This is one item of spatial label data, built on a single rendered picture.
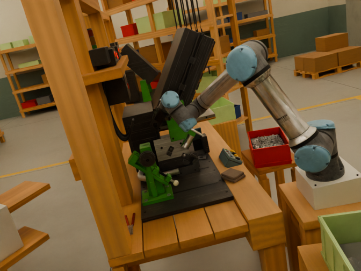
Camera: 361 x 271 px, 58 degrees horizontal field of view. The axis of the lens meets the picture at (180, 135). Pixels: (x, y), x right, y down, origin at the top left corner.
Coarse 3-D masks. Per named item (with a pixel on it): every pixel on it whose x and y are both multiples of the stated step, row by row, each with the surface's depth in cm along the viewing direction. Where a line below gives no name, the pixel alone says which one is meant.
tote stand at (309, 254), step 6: (300, 246) 121; (306, 246) 121; (312, 246) 120; (318, 246) 120; (300, 252) 119; (306, 252) 118; (312, 252) 117; (318, 252) 117; (300, 258) 119; (306, 258) 115; (312, 258) 115; (318, 258) 114; (300, 264) 121; (306, 264) 113; (312, 264) 112; (318, 264) 112; (324, 264) 111; (300, 270) 123; (306, 270) 112; (312, 270) 110; (318, 270) 109; (324, 270) 108
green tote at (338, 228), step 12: (324, 216) 108; (336, 216) 108; (348, 216) 107; (360, 216) 107; (324, 228) 103; (336, 228) 109; (348, 228) 109; (360, 228) 109; (324, 240) 107; (336, 240) 111; (348, 240) 110; (360, 240) 110; (324, 252) 108; (336, 252) 96; (336, 264) 98; (348, 264) 87
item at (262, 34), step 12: (204, 0) 944; (216, 0) 934; (240, 0) 930; (264, 0) 980; (216, 12) 984; (240, 12) 950; (264, 12) 954; (228, 24) 948; (264, 36) 972; (276, 60) 996
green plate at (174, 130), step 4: (180, 100) 176; (168, 120) 176; (172, 120) 176; (168, 124) 176; (172, 124) 176; (176, 124) 176; (168, 128) 176; (172, 128) 176; (176, 128) 176; (180, 128) 176; (172, 132) 176; (176, 132) 176; (180, 132) 176; (184, 132) 177; (172, 136) 176; (176, 136) 176; (180, 136) 176; (184, 136) 177; (172, 140) 176; (176, 140) 176
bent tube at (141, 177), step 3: (177, 168) 169; (168, 171) 169; (171, 171) 169; (174, 171) 168; (177, 171) 168; (138, 174) 176; (141, 174) 176; (171, 174) 168; (174, 174) 169; (138, 177) 175; (141, 177) 172; (144, 177) 171; (141, 180) 173; (144, 180) 171
